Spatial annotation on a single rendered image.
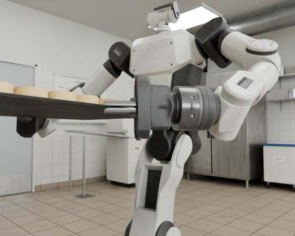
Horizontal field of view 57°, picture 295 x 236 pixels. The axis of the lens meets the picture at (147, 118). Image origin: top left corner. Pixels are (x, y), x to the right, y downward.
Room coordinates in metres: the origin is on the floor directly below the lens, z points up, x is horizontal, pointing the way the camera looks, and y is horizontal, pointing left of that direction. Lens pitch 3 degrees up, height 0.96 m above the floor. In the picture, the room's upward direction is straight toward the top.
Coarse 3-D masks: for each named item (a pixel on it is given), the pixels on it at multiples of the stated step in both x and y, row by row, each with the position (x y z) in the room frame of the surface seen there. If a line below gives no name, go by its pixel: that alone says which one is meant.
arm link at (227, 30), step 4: (228, 28) 0.90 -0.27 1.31; (224, 32) 0.88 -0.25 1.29; (228, 32) 0.87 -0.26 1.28; (220, 36) 0.89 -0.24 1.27; (224, 36) 0.87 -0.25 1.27; (212, 40) 0.93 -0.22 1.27; (216, 40) 0.92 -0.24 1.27; (220, 40) 0.89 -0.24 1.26; (216, 44) 0.94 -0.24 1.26; (220, 44) 0.88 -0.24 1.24; (216, 48) 0.95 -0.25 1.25; (220, 48) 0.89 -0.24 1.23; (220, 52) 0.91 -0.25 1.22; (224, 60) 0.99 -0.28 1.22
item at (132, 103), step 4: (132, 100) 0.52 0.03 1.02; (136, 100) 0.52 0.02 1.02; (104, 104) 0.50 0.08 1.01; (108, 104) 0.50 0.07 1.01; (112, 104) 0.50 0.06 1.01; (116, 104) 0.51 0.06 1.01; (120, 104) 0.51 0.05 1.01; (124, 104) 0.51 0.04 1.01; (128, 104) 0.51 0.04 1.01; (132, 104) 0.51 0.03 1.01
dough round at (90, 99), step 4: (80, 96) 0.49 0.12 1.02; (84, 96) 0.49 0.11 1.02; (88, 96) 0.49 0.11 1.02; (92, 96) 0.50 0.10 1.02; (96, 96) 0.51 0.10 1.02; (80, 100) 0.49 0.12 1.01; (84, 100) 0.49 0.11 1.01; (88, 100) 0.49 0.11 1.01; (92, 100) 0.50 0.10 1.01; (96, 100) 0.50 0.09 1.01
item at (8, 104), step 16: (0, 96) 0.34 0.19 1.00; (16, 96) 0.36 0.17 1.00; (32, 96) 0.37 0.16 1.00; (0, 112) 0.61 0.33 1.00; (16, 112) 0.61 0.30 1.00; (32, 112) 0.61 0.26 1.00; (48, 112) 0.62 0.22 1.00; (64, 112) 0.62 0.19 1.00; (80, 112) 0.62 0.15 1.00; (96, 112) 0.62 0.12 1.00
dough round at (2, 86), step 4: (0, 84) 0.36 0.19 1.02; (4, 84) 0.36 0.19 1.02; (8, 84) 0.37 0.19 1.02; (0, 88) 0.36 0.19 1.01; (4, 88) 0.36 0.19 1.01; (8, 88) 0.37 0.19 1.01; (12, 88) 0.38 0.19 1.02; (4, 92) 0.36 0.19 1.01; (8, 92) 0.37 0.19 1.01; (12, 92) 0.38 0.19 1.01
